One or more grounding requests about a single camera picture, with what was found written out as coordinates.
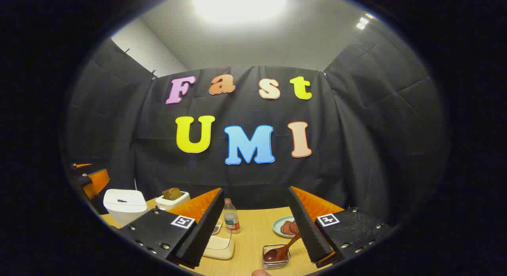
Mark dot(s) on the white toaster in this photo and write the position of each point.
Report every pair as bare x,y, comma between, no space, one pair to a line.
174,203

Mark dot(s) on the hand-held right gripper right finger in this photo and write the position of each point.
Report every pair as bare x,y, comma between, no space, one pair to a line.
307,228

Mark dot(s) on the black backdrop cloth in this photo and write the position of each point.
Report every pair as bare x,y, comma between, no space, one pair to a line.
356,149

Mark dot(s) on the white rice container clear lid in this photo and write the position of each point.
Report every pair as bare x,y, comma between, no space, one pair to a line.
218,248

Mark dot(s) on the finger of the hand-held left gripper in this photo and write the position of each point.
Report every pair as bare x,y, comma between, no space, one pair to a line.
83,165
97,183

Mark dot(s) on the wooden spoon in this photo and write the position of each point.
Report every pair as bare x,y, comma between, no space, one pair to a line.
283,250

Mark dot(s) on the brown toast slice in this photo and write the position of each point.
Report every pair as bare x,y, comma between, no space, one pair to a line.
172,193

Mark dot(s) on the large ceiling light panel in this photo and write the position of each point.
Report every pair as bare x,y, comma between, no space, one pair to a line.
239,4

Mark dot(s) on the red sausage slice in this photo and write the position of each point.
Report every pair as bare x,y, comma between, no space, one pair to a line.
286,227
295,226

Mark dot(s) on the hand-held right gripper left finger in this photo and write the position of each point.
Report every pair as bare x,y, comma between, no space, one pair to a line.
206,228

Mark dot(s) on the small ceiling light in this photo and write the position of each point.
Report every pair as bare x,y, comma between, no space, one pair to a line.
362,22

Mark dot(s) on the white compartment tray with grains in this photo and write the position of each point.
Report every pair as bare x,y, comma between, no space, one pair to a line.
217,227

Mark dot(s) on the glass chopstick holder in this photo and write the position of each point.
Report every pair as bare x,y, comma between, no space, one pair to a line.
283,264

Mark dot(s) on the clear plastic bottle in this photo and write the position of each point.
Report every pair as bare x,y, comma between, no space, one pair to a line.
231,220

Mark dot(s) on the light green plate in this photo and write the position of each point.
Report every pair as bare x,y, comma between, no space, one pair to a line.
278,227

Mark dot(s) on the white rice cooker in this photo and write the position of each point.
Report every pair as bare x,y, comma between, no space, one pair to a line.
124,212

